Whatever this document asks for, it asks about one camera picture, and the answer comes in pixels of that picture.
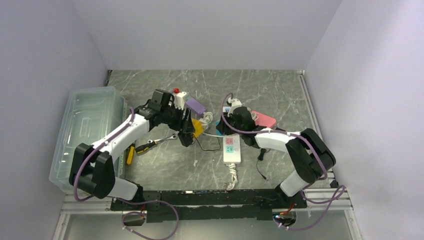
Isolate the white long power strip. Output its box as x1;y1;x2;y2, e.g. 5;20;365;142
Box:
222;106;242;165

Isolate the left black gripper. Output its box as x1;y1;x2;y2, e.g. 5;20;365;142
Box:
160;103;195;133

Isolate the silver ratchet wrench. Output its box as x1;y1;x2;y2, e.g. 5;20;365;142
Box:
163;133;178;141

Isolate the black base frame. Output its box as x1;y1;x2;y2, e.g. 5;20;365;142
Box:
110;189;307;223

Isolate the yellow cube socket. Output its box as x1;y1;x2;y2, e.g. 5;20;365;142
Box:
191;118;205;139

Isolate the black cube adapter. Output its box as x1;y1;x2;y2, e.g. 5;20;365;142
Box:
178;132;194;147

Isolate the pink triangular power strip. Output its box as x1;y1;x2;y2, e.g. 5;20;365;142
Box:
251;110;277;128

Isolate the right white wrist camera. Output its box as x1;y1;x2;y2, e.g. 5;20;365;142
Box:
227;97;243;113

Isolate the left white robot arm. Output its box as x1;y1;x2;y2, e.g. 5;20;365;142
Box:
69;89;196;210

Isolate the clear plastic storage bin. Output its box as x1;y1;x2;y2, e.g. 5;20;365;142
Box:
49;86;128;194

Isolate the white power cable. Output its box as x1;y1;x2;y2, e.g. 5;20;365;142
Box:
198;111;226;138

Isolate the purple flat box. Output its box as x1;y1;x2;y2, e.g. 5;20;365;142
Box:
185;97;206;116

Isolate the black yellow screwdriver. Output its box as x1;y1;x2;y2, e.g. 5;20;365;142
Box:
134;139;163;154

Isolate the yellow black small tool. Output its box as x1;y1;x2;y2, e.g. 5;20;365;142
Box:
126;146;135;165

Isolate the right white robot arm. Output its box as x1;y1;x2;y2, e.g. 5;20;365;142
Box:
216;106;336;208

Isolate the blue cube socket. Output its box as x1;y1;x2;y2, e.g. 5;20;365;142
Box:
215;120;226;136

